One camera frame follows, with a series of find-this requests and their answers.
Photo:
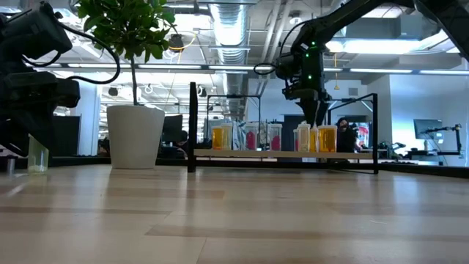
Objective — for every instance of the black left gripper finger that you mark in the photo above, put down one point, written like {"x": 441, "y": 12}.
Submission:
{"x": 40, "y": 128}
{"x": 14, "y": 135}

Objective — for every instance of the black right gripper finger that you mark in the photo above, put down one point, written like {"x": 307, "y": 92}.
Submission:
{"x": 308, "y": 110}
{"x": 322, "y": 111}

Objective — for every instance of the pale yellow pill bottle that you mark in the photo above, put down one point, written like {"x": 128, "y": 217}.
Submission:
{"x": 38, "y": 161}
{"x": 303, "y": 139}
{"x": 227, "y": 137}

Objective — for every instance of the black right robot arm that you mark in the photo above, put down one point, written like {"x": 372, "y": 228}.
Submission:
{"x": 348, "y": 14}

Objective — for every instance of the wooden shelf black metal legs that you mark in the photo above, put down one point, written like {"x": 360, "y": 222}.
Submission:
{"x": 192, "y": 128}

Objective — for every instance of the black partition panel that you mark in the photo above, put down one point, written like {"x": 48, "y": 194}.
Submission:
{"x": 67, "y": 135}

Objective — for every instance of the person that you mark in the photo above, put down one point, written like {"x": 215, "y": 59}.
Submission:
{"x": 182, "y": 140}
{"x": 344, "y": 137}

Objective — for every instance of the colourful display screen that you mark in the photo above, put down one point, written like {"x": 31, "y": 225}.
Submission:
{"x": 363, "y": 130}

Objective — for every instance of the white building pillar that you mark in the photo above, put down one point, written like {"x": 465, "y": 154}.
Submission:
{"x": 88, "y": 121}

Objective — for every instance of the black round ceiling speaker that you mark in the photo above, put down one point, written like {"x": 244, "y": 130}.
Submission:
{"x": 113, "y": 91}

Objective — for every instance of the white plant pot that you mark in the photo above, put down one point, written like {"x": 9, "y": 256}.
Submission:
{"x": 135, "y": 139}

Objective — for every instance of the black office monitor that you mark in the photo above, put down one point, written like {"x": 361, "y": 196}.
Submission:
{"x": 172, "y": 128}
{"x": 428, "y": 129}

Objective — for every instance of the green leafy plant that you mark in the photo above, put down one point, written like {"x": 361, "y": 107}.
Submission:
{"x": 124, "y": 22}

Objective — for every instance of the long ceiling light strip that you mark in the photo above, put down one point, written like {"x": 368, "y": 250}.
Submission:
{"x": 165, "y": 66}

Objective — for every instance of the black hanging ceiling device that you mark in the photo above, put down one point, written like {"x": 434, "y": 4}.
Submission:
{"x": 176, "y": 41}

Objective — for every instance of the black aluminium crossbar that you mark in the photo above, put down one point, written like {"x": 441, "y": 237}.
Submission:
{"x": 176, "y": 162}

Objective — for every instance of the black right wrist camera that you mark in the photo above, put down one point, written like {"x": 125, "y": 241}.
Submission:
{"x": 289, "y": 66}

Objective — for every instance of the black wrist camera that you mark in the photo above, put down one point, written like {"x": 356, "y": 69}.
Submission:
{"x": 289, "y": 66}
{"x": 47, "y": 89}

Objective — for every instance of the grey metal post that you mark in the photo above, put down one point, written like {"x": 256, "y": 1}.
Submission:
{"x": 10, "y": 166}

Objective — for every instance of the grey wall vent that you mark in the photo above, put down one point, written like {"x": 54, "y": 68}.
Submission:
{"x": 352, "y": 91}

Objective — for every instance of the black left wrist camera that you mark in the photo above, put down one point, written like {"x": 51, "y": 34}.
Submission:
{"x": 47, "y": 89}

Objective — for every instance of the silver ventilation duct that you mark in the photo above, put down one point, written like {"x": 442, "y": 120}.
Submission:
{"x": 231, "y": 29}

